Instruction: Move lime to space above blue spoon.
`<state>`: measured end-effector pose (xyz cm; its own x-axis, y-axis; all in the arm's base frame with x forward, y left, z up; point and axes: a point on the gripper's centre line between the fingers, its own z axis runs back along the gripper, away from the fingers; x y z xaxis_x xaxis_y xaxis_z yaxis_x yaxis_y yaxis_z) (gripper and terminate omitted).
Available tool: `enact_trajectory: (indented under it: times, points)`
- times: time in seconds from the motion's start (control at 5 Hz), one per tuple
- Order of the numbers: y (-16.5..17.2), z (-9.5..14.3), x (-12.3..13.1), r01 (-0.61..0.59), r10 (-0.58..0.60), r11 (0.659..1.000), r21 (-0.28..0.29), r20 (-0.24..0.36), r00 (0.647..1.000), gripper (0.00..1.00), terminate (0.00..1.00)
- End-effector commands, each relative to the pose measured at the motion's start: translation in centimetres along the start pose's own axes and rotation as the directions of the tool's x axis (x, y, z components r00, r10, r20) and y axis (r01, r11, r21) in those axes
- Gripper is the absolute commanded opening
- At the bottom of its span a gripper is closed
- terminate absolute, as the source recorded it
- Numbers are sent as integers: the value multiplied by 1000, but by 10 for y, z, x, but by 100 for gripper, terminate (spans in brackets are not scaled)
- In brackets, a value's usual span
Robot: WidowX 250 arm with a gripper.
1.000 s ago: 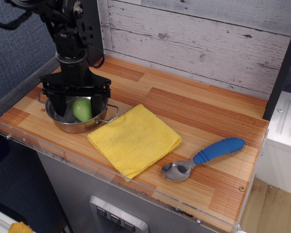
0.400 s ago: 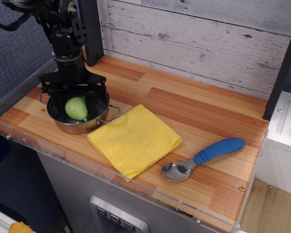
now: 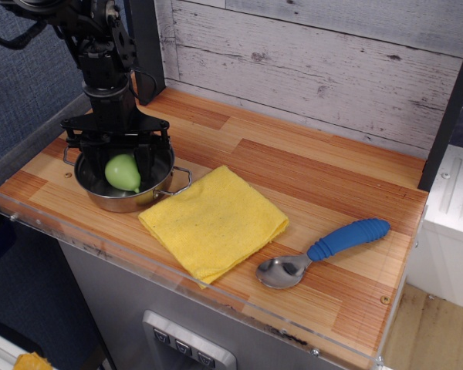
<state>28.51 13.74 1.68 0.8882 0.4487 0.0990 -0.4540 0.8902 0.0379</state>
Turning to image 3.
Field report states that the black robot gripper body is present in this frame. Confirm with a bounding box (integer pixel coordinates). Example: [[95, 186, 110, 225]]
[[62, 96, 171, 153]]

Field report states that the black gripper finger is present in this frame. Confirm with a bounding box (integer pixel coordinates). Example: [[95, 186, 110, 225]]
[[81, 146, 110, 181], [133, 144, 154, 183]]

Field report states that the green pear-shaped toy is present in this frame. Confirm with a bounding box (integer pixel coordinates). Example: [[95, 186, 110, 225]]
[[105, 153, 141, 193]]

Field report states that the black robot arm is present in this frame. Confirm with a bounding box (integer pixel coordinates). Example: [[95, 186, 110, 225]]
[[0, 1, 171, 182]]

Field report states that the stainless steel pot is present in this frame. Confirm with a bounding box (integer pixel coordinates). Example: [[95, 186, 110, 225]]
[[63, 146, 193, 213]]

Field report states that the clear acrylic table guard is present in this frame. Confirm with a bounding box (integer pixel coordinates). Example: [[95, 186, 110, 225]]
[[0, 76, 429, 370]]

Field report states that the yellow folded cloth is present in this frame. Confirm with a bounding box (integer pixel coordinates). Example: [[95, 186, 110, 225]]
[[138, 166, 289, 284]]

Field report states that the silver dispenser button panel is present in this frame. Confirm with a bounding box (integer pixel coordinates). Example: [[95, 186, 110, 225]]
[[142, 310, 237, 369]]

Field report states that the white cabinet with metal top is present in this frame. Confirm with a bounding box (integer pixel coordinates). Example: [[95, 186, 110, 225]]
[[407, 145, 463, 307]]

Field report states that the black vertical post left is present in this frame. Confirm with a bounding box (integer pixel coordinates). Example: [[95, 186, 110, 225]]
[[123, 0, 166, 106]]

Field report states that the black vertical post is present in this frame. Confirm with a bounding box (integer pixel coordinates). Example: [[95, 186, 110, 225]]
[[417, 61, 463, 192], [123, 0, 166, 106]]

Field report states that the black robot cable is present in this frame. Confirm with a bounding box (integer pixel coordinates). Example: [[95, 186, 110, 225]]
[[0, 21, 47, 50]]

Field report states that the blue-handled metal spoon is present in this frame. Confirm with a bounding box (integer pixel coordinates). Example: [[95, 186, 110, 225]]
[[255, 218, 390, 289]]

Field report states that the black vertical post right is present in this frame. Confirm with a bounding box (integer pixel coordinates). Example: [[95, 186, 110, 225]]
[[417, 61, 463, 192]]

